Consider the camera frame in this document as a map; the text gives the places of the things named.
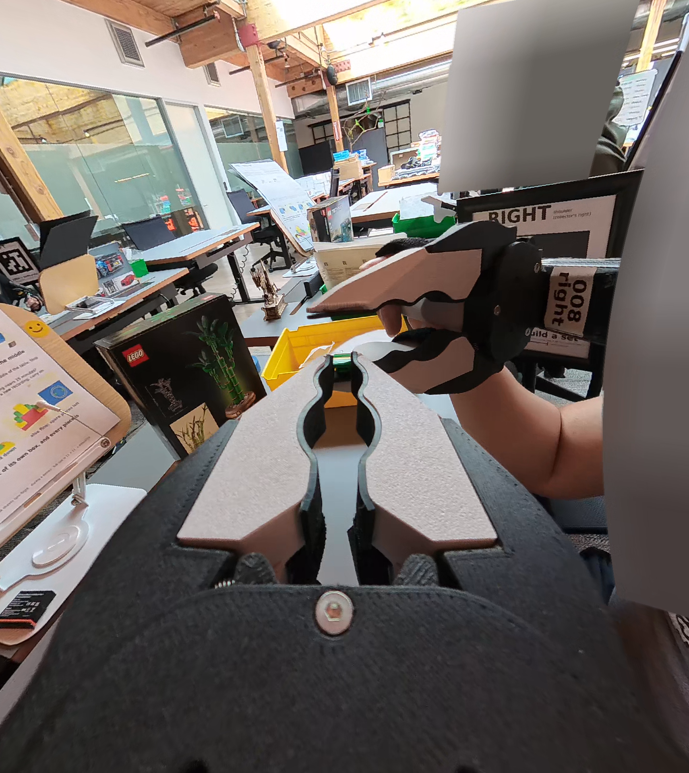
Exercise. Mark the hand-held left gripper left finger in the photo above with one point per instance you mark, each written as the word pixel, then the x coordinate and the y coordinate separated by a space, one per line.
pixel 247 471

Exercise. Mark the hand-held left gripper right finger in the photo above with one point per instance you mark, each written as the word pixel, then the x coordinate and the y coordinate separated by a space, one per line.
pixel 429 477

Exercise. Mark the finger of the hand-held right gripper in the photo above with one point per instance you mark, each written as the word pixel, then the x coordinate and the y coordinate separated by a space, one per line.
pixel 392 284
pixel 435 362

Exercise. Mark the small green lego piece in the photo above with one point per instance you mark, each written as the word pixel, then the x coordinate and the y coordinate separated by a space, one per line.
pixel 341 361

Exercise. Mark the person's right forearm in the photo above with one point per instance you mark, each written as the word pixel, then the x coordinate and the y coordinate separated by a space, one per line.
pixel 531 435

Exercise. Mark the small dark lego box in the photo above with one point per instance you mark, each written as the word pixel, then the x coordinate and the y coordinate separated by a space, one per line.
pixel 332 220

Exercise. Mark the black bamboo lego box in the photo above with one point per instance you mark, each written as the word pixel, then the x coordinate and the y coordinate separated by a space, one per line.
pixel 181 374

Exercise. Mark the person's right hand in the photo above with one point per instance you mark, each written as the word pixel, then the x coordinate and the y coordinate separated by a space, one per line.
pixel 394 320

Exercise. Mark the black framed sign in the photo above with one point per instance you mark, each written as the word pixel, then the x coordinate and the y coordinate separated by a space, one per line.
pixel 562 241

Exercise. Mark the crumpled clear plastic bag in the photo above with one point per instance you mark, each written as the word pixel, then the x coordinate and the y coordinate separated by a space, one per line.
pixel 423 206

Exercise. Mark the yellow plastic bin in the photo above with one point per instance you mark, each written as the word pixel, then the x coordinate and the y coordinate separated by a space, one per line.
pixel 287 357

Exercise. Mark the small wooden model figure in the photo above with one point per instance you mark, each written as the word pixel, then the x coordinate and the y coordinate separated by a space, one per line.
pixel 269 296

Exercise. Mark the tilted whiteboard with posters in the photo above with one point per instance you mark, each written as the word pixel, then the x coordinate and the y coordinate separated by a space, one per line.
pixel 275 199

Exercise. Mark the black office chair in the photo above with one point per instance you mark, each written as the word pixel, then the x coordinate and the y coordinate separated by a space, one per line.
pixel 253 223

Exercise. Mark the wooden document stand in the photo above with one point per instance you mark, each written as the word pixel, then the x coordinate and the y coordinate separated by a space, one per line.
pixel 78 519

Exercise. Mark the grey desk with orange edge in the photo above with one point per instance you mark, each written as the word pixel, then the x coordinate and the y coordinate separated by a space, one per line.
pixel 199 241

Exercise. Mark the red toy car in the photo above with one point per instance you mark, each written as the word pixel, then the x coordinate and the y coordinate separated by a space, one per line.
pixel 128 281

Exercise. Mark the small green cup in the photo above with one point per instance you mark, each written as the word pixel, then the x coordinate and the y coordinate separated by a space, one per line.
pixel 139 267

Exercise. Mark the whiteboard with handwriting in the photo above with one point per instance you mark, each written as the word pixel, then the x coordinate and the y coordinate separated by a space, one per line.
pixel 637 96

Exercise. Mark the printed guide sheet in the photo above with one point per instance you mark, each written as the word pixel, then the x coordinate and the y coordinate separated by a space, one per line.
pixel 12 410

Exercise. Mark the small black card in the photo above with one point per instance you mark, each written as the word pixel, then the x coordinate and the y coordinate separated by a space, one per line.
pixel 24 610

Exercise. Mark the black white marker sign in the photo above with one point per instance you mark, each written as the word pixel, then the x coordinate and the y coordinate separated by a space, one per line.
pixel 15 261

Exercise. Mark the person's grey printed clothing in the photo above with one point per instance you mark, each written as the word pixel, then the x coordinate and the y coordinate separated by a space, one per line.
pixel 682 694

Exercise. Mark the black wall monitor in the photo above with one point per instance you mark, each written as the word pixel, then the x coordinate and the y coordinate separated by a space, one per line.
pixel 316 158

